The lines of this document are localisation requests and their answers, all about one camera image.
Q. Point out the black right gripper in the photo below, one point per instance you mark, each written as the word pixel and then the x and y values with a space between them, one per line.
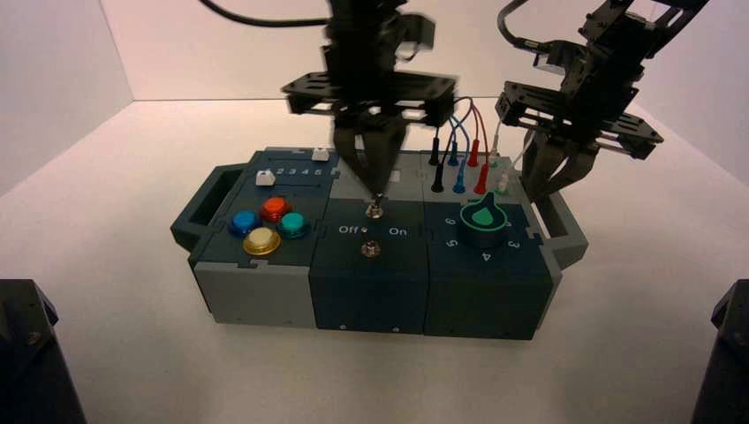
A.
pixel 591 99

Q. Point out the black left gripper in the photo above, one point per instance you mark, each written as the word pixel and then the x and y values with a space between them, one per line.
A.
pixel 363 88

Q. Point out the silver toggle switch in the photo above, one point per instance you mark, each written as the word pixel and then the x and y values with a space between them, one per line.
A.
pixel 374 209
pixel 370 250

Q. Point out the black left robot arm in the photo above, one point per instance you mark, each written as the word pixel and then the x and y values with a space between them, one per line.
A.
pixel 363 14

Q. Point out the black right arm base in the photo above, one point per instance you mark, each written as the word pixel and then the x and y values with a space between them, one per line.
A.
pixel 725 363

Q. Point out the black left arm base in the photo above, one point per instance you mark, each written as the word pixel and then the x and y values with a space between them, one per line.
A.
pixel 29 363

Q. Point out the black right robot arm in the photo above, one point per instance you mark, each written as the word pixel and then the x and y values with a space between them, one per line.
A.
pixel 649 23

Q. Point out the grey display screen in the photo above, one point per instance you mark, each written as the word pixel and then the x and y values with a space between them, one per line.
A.
pixel 397 175

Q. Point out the white slider knob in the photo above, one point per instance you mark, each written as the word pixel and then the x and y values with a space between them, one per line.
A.
pixel 265 178
pixel 319 155

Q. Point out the black green rotary knob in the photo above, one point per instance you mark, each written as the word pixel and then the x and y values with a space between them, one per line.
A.
pixel 483 227

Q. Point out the teal round push button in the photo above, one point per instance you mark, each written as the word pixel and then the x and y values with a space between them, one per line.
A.
pixel 292 224

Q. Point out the orange round push button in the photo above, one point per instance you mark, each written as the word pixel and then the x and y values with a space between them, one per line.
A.
pixel 275 208

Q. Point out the yellow round push button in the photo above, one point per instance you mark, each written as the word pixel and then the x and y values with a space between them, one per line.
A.
pixel 261 240

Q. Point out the blue round push button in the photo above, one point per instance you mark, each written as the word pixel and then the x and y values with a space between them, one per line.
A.
pixel 244 222

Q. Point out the dark green grey task box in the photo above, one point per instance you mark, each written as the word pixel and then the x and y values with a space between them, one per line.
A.
pixel 368 298

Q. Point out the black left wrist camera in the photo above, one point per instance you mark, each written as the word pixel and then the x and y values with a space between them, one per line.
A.
pixel 418 35

